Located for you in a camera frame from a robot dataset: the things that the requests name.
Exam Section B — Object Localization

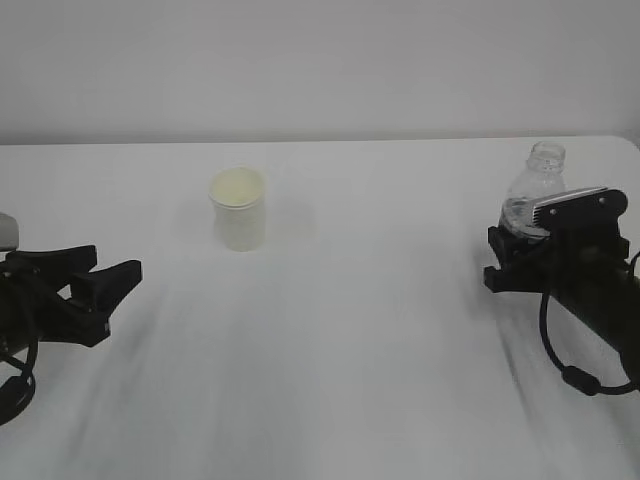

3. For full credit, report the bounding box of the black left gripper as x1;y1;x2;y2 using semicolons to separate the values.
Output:
1;245;142;355

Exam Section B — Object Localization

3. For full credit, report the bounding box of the white paper cup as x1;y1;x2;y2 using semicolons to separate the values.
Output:
208;166;266;252

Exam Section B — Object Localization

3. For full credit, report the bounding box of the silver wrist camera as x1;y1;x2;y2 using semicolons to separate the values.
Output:
529;187;608;231
0;212;19;252

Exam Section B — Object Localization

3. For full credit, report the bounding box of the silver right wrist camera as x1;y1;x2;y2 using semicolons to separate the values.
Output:
529;187;608;231

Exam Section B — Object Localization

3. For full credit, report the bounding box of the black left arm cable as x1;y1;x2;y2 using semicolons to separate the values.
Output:
0;334;40;426

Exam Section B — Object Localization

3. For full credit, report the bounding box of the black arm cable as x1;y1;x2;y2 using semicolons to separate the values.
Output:
538;249;640;397
0;334;40;426

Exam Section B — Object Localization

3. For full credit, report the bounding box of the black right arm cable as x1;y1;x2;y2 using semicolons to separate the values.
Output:
538;249;640;397

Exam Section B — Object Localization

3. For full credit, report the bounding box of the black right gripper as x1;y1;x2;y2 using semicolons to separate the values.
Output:
483;187;631;300

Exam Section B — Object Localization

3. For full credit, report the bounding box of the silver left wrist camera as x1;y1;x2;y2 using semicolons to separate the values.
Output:
0;212;19;252

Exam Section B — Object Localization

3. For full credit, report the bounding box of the clear water bottle green label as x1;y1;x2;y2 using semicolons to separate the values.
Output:
499;141;566;242

